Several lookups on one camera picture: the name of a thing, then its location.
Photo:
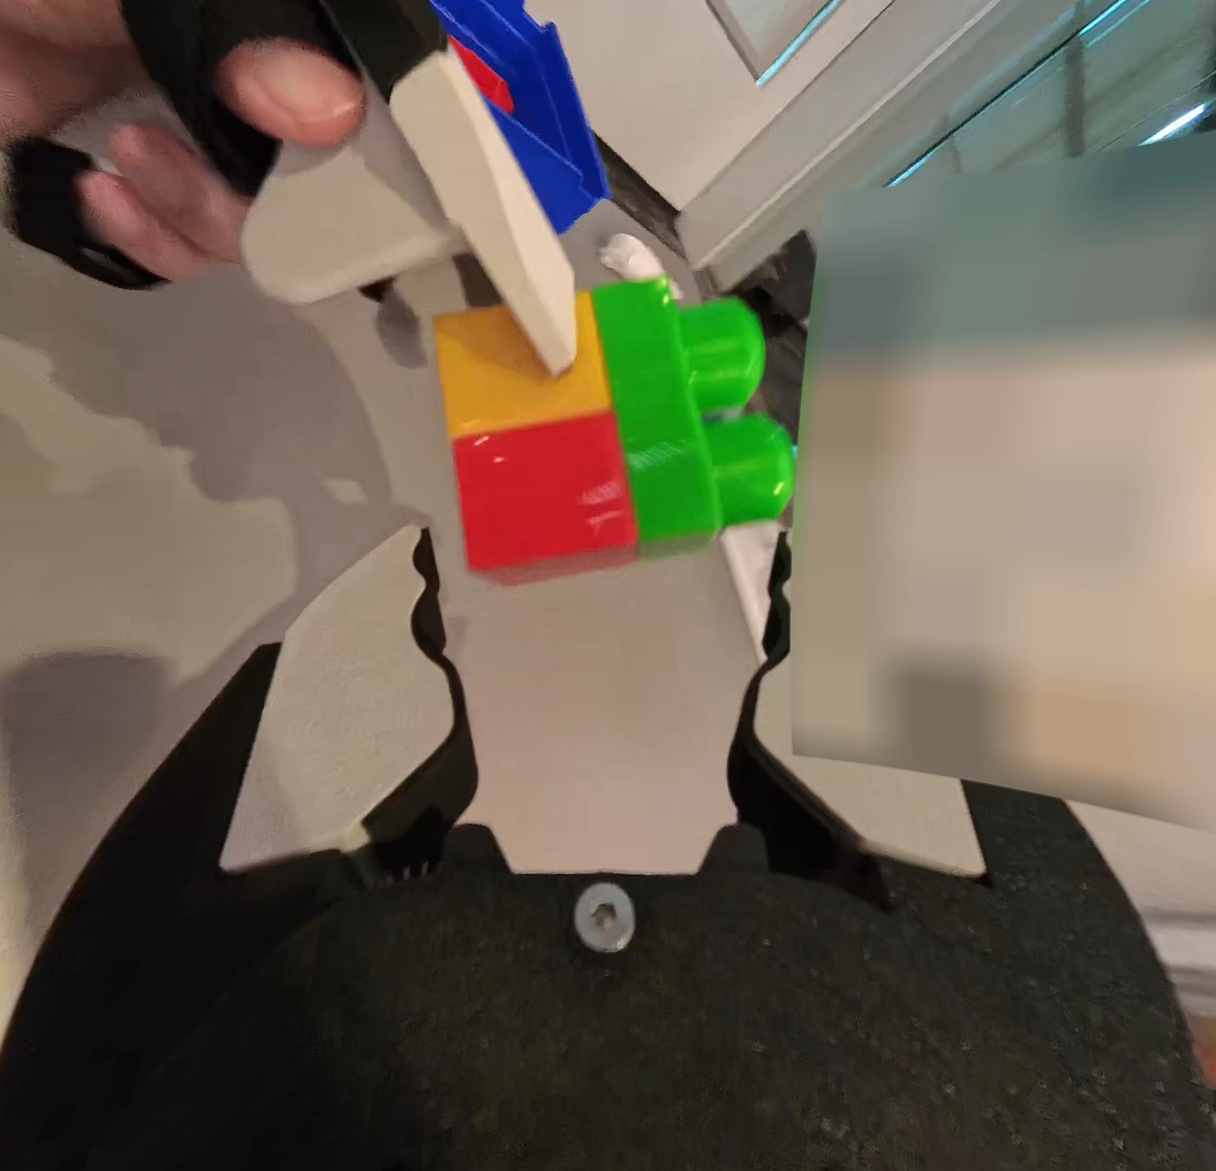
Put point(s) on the blue storage bin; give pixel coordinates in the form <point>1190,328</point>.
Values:
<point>543,127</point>

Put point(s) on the person's left hand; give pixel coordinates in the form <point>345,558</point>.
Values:
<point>116,192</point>

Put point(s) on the pile of mega blocks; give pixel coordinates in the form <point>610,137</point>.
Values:
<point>485,73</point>

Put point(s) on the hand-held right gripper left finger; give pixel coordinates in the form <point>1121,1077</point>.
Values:
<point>335,734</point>

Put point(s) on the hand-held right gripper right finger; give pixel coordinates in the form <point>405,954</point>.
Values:
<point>911,840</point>

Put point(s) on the glass window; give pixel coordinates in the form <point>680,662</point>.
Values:
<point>911,50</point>

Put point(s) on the red mega block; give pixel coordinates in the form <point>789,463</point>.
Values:
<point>550,497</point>

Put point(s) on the yellow mega block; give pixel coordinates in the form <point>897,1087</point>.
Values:
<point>505,385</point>

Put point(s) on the white cloth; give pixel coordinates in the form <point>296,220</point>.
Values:
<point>628,254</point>

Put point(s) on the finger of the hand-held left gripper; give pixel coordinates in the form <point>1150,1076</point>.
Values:
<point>351,220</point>
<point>505,220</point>

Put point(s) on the green mega block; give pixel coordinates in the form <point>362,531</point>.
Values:
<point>664,431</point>

